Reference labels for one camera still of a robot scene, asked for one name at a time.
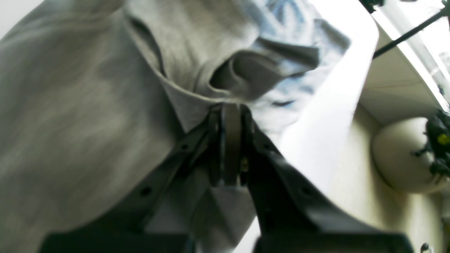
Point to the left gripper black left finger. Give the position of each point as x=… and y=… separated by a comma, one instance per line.
x=155, y=216

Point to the round white object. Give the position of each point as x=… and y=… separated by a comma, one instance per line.
x=393, y=150

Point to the grey T-shirt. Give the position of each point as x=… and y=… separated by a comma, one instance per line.
x=96, y=93

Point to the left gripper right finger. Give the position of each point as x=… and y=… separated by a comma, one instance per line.
x=293, y=215

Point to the black tripod stand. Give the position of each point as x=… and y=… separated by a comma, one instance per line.
x=370, y=4

